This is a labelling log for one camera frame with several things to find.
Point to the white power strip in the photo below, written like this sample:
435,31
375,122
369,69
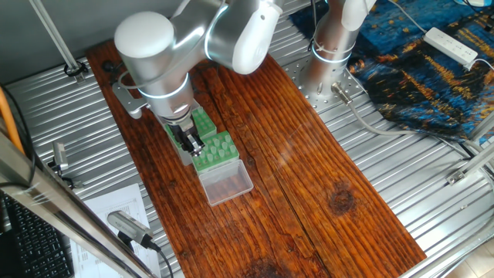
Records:
449,47

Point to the clear large pipette tip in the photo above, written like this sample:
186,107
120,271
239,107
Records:
214,141
233,148
226,136
221,153
200,108
209,158
212,150
223,144
199,160

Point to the pale blue plastic object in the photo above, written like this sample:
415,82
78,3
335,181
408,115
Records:
474,2

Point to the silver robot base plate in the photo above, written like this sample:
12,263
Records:
324,103

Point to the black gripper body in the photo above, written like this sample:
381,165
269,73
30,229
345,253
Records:
179,131

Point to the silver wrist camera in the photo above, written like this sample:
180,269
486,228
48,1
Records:
129,102

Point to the small metal bracket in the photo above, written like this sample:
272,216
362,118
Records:
77,184

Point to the blue starry painted cloth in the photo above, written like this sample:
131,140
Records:
405,77

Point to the printed white paper sheet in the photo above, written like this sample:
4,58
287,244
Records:
116,201

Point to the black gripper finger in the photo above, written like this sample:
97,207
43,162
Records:
196,144
182,146

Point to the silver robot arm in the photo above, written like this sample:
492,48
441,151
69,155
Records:
154,58

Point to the aluminium frame beam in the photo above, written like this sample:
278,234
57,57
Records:
58,208

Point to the aluminium profile bar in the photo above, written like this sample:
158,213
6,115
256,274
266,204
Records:
484,129

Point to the orange tube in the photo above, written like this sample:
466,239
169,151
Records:
10,119

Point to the clear box with green rack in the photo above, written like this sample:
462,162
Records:
227,185
206,123

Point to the aluminium post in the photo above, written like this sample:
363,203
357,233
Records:
54,34

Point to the silver camera on stand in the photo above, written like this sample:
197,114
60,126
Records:
60,156

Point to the black keyboard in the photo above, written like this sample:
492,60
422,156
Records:
34,247

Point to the brown wooden board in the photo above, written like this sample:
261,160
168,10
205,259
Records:
308,154

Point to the aluminium profile with bracket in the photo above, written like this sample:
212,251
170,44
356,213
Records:
474,164

